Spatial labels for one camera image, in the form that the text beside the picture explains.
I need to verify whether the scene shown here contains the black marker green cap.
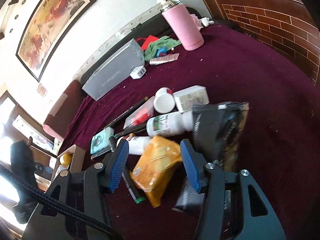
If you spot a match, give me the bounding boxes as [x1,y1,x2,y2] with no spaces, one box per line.
[122,166,146,204]

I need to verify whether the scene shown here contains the orange cracker packet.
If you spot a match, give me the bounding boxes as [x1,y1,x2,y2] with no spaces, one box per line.
[131,135,182,207]

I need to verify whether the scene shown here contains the white bottle purple label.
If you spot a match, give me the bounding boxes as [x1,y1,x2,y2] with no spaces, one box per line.
[117,135,151,155]

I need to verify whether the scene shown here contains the black foil pouch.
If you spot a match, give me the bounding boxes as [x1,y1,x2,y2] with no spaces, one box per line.
[172,101,250,213]

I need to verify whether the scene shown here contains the white green label bottle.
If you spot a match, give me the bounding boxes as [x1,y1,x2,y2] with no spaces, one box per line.
[146,111,194,137]

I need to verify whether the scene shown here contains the yellow round jar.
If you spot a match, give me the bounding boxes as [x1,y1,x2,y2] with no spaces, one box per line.
[60,153,72,167]

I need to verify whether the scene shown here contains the white red label pill bottle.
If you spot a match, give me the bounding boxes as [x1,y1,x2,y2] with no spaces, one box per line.
[153,87,175,114]

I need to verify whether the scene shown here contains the clear case red contents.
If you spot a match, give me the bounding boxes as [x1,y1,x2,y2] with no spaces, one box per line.
[123,96,155,129]

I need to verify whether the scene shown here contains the teal card box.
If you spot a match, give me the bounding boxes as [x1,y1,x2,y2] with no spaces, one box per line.
[90,127,114,155]

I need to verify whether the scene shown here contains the brown cardboard tray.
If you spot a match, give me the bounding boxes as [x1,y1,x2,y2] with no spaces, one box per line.
[51,145,86,182]

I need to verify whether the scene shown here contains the black marker orange cap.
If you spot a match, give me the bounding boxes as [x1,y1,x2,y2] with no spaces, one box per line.
[106,96,149,128]

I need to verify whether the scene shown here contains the black marker purple cap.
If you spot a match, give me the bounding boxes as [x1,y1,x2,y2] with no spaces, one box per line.
[114,122,147,139]

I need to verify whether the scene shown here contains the white green carton box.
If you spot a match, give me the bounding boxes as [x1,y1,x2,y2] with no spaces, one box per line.
[173,85,209,113]

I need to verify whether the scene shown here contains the maroon bed blanket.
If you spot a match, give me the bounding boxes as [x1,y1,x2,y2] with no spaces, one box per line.
[60,24,319,239]

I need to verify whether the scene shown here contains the small white multiport charger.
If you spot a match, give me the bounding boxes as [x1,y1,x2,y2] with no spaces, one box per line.
[130,66,146,80]

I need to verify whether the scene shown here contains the pink toothpaste tube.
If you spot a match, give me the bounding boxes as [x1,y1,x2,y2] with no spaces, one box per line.
[149,53,180,66]

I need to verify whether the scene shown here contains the green cloth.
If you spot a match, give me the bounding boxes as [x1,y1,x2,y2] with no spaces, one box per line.
[144,36,181,61]

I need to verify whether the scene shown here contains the grey long box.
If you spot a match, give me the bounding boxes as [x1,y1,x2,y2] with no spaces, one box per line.
[82,39,145,101]

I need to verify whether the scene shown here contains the black headboard cushion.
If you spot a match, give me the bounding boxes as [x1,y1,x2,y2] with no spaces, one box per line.
[80,6,201,86]

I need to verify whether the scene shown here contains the pink cloth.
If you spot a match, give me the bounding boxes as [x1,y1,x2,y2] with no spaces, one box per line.
[190,14,203,30]

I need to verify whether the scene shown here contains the pink thermos bottle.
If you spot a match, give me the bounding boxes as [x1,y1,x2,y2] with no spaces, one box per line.
[157,0,204,51]

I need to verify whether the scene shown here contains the black braided cable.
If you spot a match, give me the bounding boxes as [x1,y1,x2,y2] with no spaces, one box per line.
[0,163,123,240]

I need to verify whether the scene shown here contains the framed wall painting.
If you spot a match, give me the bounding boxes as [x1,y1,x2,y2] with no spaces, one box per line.
[16,0,96,82]

